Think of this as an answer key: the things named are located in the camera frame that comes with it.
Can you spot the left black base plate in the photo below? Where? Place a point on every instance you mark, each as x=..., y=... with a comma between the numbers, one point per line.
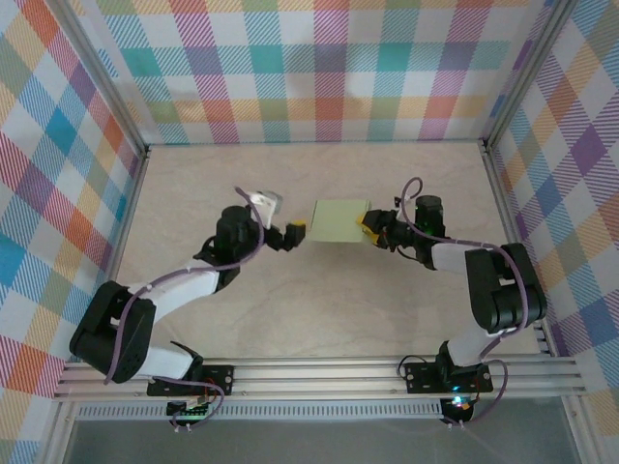
x=220, y=377

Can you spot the round black controller board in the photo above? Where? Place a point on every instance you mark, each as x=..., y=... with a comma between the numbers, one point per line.
x=459, y=406

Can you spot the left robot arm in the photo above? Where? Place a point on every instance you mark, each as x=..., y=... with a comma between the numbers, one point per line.
x=111, y=333

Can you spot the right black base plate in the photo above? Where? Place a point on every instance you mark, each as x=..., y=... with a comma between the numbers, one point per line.
x=418, y=377

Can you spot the green paper box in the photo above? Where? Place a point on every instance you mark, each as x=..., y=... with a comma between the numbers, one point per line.
x=336, y=222

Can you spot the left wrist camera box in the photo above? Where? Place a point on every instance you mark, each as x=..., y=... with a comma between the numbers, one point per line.
x=266, y=200

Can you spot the aluminium frame post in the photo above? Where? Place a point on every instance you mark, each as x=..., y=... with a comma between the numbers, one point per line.
x=527, y=72
x=97, y=72

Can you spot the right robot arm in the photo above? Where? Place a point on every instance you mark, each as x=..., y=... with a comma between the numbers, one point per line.
x=503, y=290

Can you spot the green circuit board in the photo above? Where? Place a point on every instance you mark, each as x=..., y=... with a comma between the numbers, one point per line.
x=191, y=412

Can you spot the aluminium side rail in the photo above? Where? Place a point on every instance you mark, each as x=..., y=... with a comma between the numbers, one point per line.
x=512, y=241
x=123, y=241

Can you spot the aluminium mounting rail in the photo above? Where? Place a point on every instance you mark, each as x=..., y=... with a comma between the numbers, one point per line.
x=314, y=379

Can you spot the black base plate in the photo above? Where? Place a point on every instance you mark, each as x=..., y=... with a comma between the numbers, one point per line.
x=220, y=377
x=418, y=377

